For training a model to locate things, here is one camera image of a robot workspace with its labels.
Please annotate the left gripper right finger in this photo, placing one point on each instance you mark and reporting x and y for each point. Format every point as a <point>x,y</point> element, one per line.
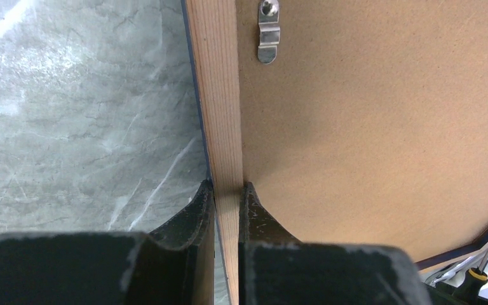
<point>277,268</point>

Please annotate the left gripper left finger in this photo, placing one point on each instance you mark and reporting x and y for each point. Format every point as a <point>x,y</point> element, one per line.
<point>173,264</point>

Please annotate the blue picture frame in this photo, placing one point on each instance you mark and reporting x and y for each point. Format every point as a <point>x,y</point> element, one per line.
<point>370,126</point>

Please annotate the black yellow screwdriver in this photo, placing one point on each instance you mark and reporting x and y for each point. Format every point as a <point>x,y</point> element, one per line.
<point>479,261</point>

